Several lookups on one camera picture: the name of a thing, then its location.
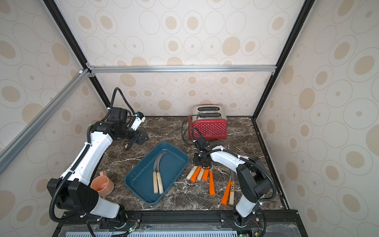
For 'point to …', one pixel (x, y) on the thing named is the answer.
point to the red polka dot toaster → (208, 121)
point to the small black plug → (130, 144)
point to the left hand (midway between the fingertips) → (144, 132)
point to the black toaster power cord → (193, 130)
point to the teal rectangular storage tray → (139, 179)
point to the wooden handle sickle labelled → (232, 188)
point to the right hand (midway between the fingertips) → (201, 162)
